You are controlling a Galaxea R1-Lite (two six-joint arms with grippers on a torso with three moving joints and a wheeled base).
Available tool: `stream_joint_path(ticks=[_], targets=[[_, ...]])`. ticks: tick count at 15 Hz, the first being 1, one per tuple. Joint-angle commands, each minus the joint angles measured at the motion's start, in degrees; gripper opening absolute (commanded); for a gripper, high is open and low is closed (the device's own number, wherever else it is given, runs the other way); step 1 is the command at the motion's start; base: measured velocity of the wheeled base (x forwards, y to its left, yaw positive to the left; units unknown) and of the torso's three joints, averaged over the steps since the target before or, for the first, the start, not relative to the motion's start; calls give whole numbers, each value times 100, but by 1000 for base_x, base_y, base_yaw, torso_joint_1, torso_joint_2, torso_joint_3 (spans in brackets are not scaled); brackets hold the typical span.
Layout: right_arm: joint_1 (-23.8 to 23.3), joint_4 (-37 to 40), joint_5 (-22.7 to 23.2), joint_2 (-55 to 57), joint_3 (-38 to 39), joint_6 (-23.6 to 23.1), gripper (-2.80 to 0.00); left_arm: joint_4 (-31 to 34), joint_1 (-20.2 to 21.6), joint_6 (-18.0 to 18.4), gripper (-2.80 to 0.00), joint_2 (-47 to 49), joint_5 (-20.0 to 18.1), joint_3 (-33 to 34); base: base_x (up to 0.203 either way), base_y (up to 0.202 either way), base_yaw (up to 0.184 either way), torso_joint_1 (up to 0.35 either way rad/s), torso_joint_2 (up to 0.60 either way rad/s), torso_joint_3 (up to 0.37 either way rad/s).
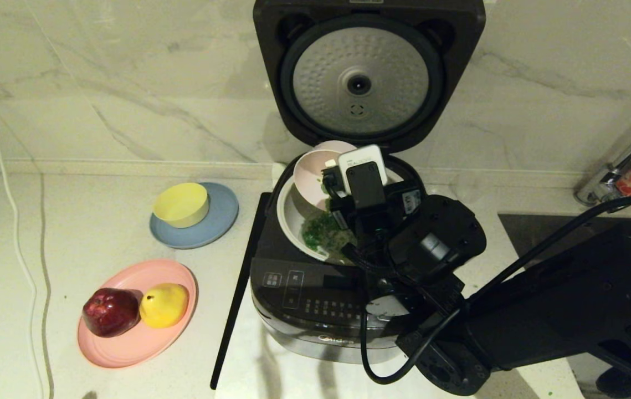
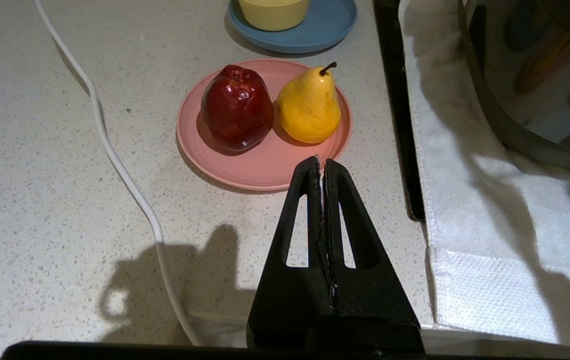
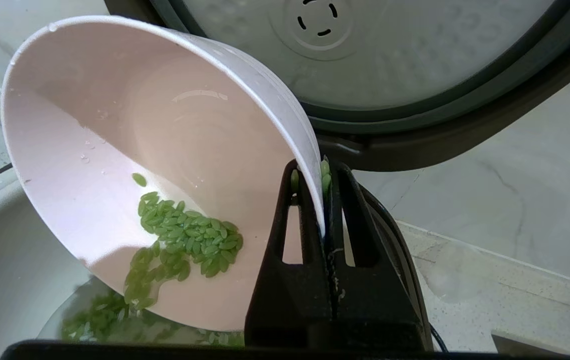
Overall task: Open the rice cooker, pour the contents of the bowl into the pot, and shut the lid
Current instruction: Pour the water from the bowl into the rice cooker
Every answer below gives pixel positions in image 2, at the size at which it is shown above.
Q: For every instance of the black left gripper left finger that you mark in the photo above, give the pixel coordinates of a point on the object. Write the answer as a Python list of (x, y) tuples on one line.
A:
[(290, 310)]

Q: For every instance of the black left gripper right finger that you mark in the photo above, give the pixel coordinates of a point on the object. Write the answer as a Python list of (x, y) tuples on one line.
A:
[(375, 310)]

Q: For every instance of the black rice cooker body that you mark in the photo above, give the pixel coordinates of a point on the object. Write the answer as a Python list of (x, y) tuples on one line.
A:
[(540, 75)]

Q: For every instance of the yellow bowl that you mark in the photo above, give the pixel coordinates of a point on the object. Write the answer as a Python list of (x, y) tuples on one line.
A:
[(273, 12)]

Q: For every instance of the white towel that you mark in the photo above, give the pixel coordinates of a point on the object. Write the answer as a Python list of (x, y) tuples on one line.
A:
[(490, 230)]

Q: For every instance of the pink plate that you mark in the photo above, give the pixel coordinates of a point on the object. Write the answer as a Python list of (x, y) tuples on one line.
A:
[(264, 165)]

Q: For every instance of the yellow pear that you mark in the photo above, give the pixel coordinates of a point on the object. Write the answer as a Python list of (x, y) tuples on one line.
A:
[(309, 107)]

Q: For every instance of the red apple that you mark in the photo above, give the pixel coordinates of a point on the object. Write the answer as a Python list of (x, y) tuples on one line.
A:
[(237, 107)]

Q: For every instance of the blue plate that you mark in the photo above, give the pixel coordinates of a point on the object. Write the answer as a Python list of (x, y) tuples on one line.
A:
[(327, 30)]

